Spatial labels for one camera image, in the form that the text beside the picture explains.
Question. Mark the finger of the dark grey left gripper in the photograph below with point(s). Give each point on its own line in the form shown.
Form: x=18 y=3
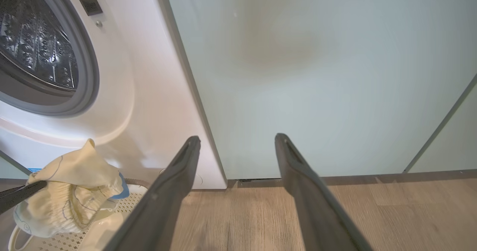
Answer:
x=18 y=195

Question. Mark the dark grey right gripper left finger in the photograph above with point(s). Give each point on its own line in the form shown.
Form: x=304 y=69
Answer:
x=164 y=199

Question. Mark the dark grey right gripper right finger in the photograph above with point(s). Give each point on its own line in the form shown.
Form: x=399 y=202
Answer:
x=313 y=206

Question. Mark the blue garment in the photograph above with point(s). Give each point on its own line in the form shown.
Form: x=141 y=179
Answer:
x=123 y=189

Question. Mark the pale yellow garment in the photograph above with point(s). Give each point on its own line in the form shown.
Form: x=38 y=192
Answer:
x=74 y=184

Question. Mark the cream perforated laundry basket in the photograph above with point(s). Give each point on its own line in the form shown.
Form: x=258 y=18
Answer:
x=104 y=225

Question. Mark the white front-load washing machine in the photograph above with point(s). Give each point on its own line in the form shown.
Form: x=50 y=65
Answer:
x=149 y=94

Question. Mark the steel washing machine drum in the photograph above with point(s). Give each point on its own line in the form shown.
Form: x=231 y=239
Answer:
x=33 y=38

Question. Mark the black door lock slot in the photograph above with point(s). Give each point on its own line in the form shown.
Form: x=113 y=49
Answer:
x=90 y=5

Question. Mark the blue energy label sticker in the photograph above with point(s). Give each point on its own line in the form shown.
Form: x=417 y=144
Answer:
x=34 y=170

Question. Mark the round drain filter cover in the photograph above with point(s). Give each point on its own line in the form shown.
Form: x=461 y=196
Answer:
x=199 y=178

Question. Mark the wide pale green cabinet panel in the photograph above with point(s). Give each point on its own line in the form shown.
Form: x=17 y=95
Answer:
x=316 y=94

